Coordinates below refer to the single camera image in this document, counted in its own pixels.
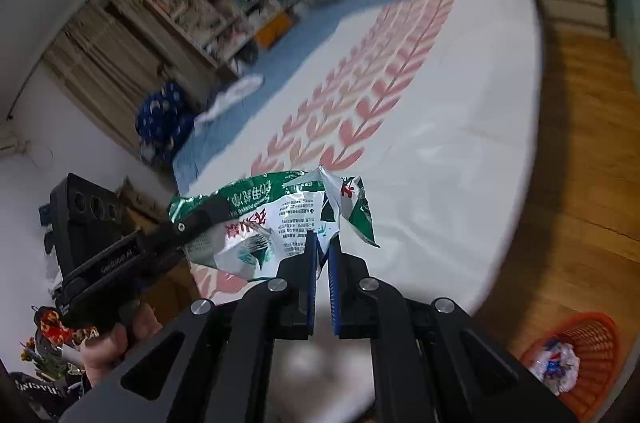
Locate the bed with patterned cover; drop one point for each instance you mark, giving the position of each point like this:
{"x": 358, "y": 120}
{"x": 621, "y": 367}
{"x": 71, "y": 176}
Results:
{"x": 440, "y": 128}

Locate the blue bed sheet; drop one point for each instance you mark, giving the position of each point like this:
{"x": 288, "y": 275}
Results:
{"x": 310, "y": 28}

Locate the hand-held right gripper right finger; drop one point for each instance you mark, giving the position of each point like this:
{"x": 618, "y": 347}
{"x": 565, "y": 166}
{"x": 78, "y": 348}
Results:
{"x": 334, "y": 290}

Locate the person's left hand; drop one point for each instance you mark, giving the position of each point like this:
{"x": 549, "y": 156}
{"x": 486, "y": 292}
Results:
{"x": 112, "y": 348}

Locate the white and blue plastic bag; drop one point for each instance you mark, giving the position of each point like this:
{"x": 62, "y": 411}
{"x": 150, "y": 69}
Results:
{"x": 555, "y": 364}

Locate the white bookshelf with books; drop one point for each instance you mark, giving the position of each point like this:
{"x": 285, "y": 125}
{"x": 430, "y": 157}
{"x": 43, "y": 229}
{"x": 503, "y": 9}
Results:
{"x": 215, "y": 3}

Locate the brown cardboard box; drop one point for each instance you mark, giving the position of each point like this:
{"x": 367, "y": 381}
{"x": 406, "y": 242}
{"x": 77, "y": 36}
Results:
{"x": 137, "y": 205}

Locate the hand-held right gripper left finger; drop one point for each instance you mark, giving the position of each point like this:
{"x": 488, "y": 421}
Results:
{"x": 312, "y": 283}

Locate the green snack wrapper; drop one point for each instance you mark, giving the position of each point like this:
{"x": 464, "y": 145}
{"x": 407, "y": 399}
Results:
{"x": 295, "y": 213}

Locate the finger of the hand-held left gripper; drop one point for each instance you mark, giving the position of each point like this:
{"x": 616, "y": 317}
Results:
{"x": 195, "y": 225}

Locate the colourful flower bunch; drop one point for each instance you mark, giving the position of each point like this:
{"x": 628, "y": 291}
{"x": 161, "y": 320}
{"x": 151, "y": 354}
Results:
{"x": 50, "y": 328}

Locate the blue moon print blanket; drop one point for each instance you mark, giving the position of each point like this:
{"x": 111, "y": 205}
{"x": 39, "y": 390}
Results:
{"x": 162, "y": 123}

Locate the white cloth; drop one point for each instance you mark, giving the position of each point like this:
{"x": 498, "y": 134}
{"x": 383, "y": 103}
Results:
{"x": 230, "y": 99}

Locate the person's grey trouser leg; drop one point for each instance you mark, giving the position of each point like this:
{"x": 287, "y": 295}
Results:
{"x": 320, "y": 373}

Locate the beige curtains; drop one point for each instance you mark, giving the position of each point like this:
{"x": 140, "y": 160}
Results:
{"x": 110, "y": 58}

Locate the red plastic basket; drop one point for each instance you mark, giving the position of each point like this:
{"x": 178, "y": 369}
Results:
{"x": 595, "y": 338}

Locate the person's left forearm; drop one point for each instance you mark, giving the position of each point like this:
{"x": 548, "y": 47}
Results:
{"x": 30, "y": 395}

